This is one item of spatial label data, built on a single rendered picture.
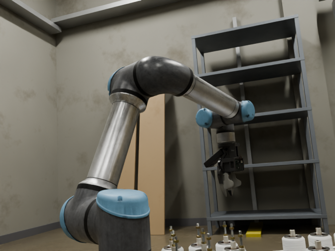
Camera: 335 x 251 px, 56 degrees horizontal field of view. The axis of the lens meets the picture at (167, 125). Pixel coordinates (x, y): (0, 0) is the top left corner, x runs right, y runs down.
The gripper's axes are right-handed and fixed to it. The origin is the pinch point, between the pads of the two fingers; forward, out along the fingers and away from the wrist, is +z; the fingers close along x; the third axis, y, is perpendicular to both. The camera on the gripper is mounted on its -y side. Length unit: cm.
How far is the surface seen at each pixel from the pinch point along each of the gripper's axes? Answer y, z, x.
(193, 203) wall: -154, 24, 163
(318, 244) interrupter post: 28.9, 20.3, 13.0
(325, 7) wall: -10, -170, 231
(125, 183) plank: -193, -4, 101
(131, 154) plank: -191, -34, 109
